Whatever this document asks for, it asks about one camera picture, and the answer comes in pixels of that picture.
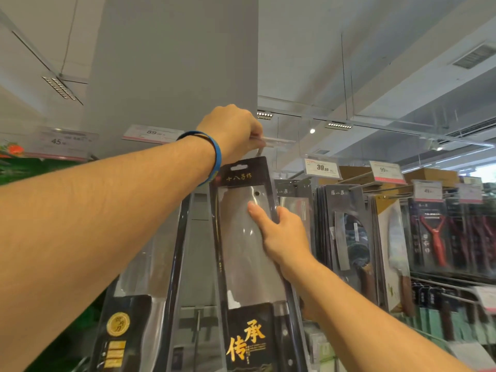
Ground person's right hand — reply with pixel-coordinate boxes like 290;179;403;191
247;201;317;283

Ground person's left hand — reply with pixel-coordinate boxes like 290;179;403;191
195;104;266;167

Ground white red-edged price tag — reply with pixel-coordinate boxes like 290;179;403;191
455;183;484;205
23;127;100;162
474;286;496;314
368;160;407;185
252;136;297;148
303;157;342;179
449;343;496;372

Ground packaged cleaver black handle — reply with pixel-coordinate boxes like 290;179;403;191
209;157;311;372

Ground packaged cleaver wooden handle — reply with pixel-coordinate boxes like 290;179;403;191
274;178;317;256

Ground packaged round black knife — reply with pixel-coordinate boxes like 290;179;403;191
316;184;379;305

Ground white flip price tag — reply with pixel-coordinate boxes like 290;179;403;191
122;124;185;145

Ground grey metal display shelf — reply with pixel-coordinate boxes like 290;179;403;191
0;150;496;372

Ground yellow card packaged knives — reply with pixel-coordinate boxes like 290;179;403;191
371;194;416;317

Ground grey-backed flip price tag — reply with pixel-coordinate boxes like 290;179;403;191
411;180;444;203

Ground packaged cleaver steel handle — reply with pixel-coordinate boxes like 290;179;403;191
89;193;193;372

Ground person's right forearm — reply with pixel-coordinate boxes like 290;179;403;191
281;259;472;372

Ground person's left forearm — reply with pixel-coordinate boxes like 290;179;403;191
0;137;222;372

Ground blue wristband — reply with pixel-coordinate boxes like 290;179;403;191
176;130;223;187

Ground brown cardboard box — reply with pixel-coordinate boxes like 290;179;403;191
317;165;373;187
402;168;460;187

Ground row of red Y-peeler packages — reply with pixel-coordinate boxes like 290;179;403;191
407;197;496;277

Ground row of mint carded utensils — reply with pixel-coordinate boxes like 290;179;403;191
410;281;496;345

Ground long ceiling air conditioner vent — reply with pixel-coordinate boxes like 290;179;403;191
436;118;496;146

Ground square ceiling air vent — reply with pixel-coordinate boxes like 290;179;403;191
451;42;496;70

